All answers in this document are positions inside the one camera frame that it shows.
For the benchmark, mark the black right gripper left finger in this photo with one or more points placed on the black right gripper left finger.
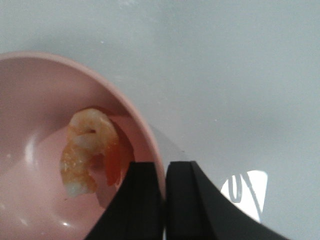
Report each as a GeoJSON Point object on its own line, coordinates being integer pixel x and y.
{"type": "Point", "coordinates": [136, 212]}

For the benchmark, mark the pink bowl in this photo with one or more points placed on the pink bowl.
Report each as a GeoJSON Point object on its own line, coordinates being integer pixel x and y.
{"type": "Point", "coordinates": [39, 93]}

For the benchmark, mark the cooked shrimp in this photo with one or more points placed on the cooked shrimp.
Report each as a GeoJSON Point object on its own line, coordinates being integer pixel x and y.
{"type": "Point", "coordinates": [93, 139]}

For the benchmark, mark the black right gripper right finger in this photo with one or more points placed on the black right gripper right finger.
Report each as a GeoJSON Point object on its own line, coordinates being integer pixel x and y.
{"type": "Point", "coordinates": [197, 210]}

